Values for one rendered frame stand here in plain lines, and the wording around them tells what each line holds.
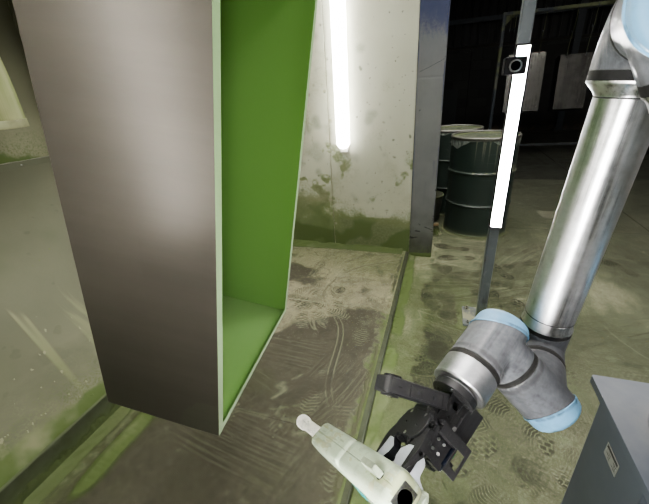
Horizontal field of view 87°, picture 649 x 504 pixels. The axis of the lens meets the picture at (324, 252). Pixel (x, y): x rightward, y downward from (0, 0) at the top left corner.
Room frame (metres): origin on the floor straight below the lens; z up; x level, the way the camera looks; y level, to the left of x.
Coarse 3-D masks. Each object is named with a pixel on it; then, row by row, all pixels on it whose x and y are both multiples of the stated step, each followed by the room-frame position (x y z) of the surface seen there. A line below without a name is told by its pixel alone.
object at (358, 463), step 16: (304, 416) 0.57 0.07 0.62; (320, 432) 0.43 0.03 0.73; (336, 432) 0.40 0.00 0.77; (320, 448) 0.39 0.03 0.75; (336, 448) 0.36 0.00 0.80; (352, 448) 0.33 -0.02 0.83; (368, 448) 0.32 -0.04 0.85; (336, 464) 0.33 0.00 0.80; (352, 464) 0.30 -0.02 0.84; (368, 464) 0.26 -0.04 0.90; (384, 464) 0.27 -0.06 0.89; (352, 480) 0.28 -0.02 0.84; (368, 480) 0.26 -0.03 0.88; (384, 480) 0.24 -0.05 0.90; (400, 480) 0.24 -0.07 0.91; (368, 496) 0.25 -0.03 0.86; (384, 496) 0.22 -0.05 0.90; (416, 496) 0.23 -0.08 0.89
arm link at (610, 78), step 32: (608, 32) 0.51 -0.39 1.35; (608, 64) 0.51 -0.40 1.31; (608, 96) 0.52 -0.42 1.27; (608, 128) 0.51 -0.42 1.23; (640, 128) 0.49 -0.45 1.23; (576, 160) 0.54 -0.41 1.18; (608, 160) 0.50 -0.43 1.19; (640, 160) 0.49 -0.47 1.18; (576, 192) 0.52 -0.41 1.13; (608, 192) 0.49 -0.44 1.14; (576, 224) 0.51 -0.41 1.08; (608, 224) 0.49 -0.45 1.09; (544, 256) 0.55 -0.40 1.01; (576, 256) 0.50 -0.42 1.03; (544, 288) 0.53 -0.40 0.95; (576, 288) 0.50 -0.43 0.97; (544, 320) 0.51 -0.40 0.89; (576, 320) 0.51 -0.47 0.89
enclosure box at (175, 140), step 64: (64, 0) 0.66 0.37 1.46; (128, 0) 0.63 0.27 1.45; (192, 0) 0.60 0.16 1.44; (256, 0) 1.22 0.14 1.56; (64, 64) 0.67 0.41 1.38; (128, 64) 0.64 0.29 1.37; (192, 64) 0.61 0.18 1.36; (256, 64) 1.22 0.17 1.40; (64, 128) 0.68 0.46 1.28; (128, 128) 0.65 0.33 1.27; (192, 128) 0.62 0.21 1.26; (256, 128) 1.23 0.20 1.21; (64, 192) 0.70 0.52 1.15; (128, 192) 0.66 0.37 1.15; (192, 192) 0.63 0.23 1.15; (256, 192) 1.24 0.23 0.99; (128, 256) 0.67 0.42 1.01; (192, 256) 0.63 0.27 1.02; (256, 256) 1.26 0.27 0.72; (128, 320) 0.69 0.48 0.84; (192, 320) 0.65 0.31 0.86; (256, 320) 1.15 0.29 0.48; (128, 384) 0.71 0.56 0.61; (192, 384) 0.66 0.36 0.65
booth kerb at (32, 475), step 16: (80, 416) 1.01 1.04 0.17; (96, 416) 1.05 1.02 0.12; (64, 432) 0.94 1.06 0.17; (80, 432) 0.98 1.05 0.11; (48, 448) 0.88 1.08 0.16; (64, 448) 0.92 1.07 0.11; (32, 464) 0.82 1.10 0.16; (48, 464) 0.86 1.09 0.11; (16, 480) 0.77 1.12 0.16; (32, 480) 0.80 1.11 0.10; (0, 496) 0.72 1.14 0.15; (16, 496) 0.75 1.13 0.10
